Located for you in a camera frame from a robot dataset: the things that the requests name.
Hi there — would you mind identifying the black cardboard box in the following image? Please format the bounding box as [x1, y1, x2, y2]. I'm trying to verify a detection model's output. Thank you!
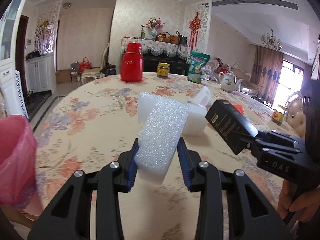
[205, 99, 258, 155]

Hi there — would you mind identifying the white foam block front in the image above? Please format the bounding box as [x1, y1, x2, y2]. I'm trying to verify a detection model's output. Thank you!
[135, 99, 190, 185]

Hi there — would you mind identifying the white foam block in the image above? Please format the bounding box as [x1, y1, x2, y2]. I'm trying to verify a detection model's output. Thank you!
[135, 99, 190, 185]
[138, 92, 165, 124]
[194, 86, 211, 107]

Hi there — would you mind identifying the pink lined trash bin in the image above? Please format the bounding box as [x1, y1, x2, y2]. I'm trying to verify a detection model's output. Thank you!
[0, 115, 37, 210]

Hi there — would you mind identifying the person right hand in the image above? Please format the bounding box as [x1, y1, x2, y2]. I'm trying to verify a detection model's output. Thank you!
[277, 180, 320, 222]

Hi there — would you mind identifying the crumpled white plastic wrapper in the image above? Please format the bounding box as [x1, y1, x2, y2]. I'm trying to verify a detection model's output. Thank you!
[256, 125, 272, 133]

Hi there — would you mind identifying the yellow lid sauce jar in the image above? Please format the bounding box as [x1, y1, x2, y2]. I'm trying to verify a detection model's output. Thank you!
[271, 104, 288, 125]

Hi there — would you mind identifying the beige tufted dining chair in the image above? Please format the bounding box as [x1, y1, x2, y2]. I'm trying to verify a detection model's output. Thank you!
[285, 91, 306, 138]

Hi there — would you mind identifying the orange foam fruit net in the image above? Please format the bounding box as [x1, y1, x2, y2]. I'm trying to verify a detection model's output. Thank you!
[233, 105, 245, 115]

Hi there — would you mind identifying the brown curtain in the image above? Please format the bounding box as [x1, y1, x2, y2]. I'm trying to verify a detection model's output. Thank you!
[251, 46, 284, 107]

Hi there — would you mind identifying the white porcelain teapot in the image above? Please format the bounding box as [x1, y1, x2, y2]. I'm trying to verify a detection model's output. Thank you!
[219, 72, 243, 93]

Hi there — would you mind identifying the cream sofa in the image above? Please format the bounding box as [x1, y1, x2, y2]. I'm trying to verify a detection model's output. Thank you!
[207, 59, 258, 96]

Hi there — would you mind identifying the white foam block rear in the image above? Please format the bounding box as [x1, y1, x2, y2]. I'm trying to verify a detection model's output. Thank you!
[194, 86, 211, 107]

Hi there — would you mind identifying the chandelier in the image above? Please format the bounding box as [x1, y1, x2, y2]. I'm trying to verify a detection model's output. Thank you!
[260, 29, 283, 51]

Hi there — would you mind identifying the green snack bag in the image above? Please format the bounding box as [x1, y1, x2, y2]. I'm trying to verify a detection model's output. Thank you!
[187, 51, 210, 84]

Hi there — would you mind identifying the white foam block middle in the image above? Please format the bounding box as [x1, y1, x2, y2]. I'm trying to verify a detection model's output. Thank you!
[138, 92, 165, 124]

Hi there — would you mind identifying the red chinese knot ornament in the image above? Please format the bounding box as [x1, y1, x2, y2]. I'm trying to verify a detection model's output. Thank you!
[189, 12, 201, 51]

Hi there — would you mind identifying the black piano with lace cover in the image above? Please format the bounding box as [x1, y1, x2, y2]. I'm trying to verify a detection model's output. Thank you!
[120, 37, 190, 75]

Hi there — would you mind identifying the cardboard box on floor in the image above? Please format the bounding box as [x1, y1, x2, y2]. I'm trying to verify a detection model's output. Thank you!
[55, 69, 72, 84]

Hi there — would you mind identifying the cream side chair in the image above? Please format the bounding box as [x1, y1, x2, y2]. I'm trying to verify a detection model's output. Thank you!
[81, 43, 111, 84]

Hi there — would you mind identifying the red thermos flask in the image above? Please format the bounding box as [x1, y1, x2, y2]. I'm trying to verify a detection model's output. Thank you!
[120, 42, 144, 82]

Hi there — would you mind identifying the red handbag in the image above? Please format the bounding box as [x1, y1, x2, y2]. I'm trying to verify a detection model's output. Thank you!
[79, 57, 92, 72]

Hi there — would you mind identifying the flower vase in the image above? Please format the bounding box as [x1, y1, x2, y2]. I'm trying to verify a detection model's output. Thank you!
[146, 17, 164, 41]

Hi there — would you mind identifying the tall white glass cabinet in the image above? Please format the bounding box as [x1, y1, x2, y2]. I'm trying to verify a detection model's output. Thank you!
[1, 0, 26, 115]

